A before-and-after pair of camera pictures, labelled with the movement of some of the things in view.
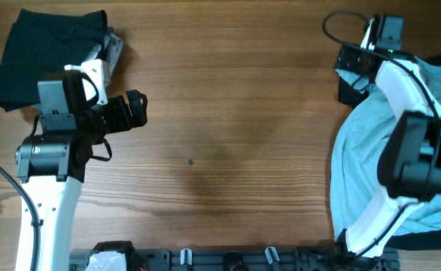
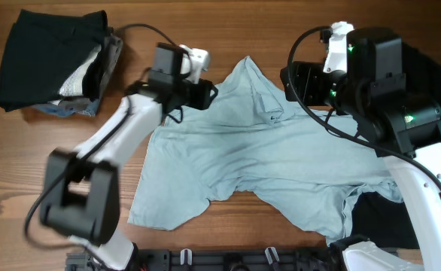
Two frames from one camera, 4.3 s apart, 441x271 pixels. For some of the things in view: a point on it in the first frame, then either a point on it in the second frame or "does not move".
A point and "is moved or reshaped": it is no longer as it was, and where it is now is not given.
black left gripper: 123,121 → 200,93
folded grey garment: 113,49 does not move
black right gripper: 348,58 → 305,80
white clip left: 186,257 does not move
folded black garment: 39,46 does not move
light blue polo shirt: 360,142 is moved or reshaped
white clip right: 269,256 does not move
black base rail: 241,260 does not move
